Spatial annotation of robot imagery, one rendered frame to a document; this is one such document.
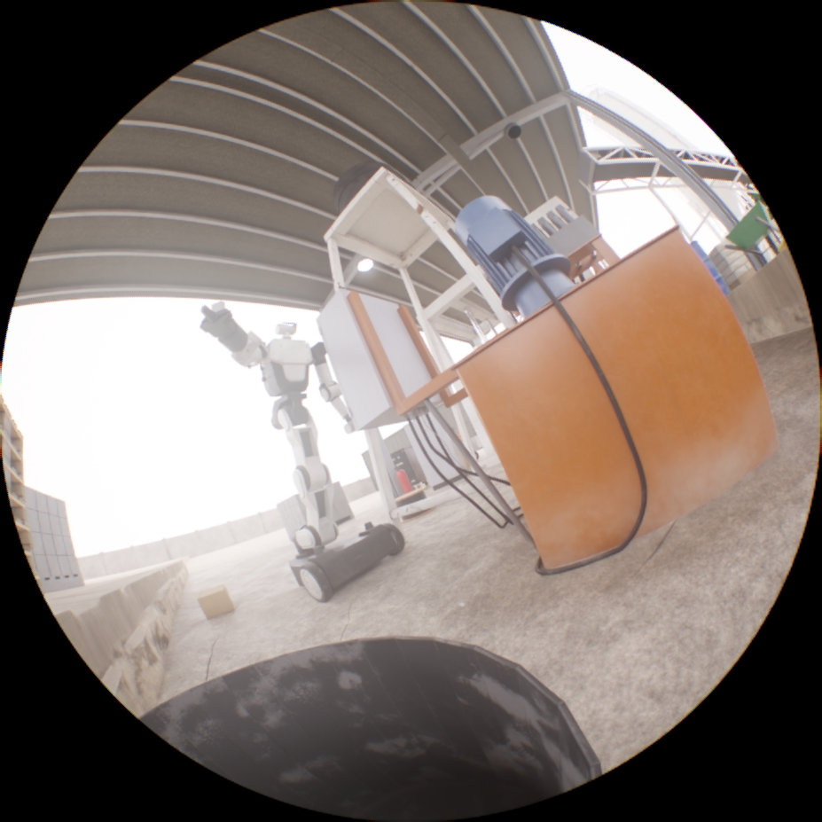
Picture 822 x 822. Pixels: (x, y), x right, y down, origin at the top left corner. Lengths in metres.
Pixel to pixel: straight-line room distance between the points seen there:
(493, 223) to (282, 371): 1.21
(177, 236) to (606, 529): 5.63
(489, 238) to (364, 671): 0.84
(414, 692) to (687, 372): 0.73
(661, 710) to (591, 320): 0.71
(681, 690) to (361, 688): 0.38
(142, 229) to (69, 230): 1.43
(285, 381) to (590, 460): 1.37
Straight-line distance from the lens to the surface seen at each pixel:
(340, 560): 1.33
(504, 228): 0.75
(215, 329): 0.92
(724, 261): 5.16
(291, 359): 1.53
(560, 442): 0.67
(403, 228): 2.86
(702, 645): 0.49
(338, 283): 2.15
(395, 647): 0.27
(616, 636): 0.54
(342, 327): 1.20
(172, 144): 4.98
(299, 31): 3.90
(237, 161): 4.97
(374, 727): 0.37
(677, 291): 0.76
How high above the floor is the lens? 0.40
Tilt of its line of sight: 12 degrees up
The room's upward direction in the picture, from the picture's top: 25 degrees counter-clockwise
